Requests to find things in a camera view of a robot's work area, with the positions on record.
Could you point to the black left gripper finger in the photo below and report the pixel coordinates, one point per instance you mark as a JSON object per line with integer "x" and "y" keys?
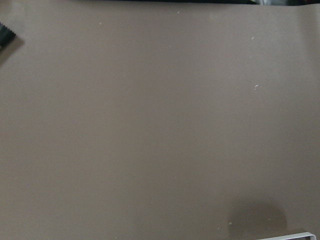
{"x": 6, "y": 35}

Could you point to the white wire cup rack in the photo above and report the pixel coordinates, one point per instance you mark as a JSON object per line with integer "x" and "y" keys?
{"x": 296, "y": 236}

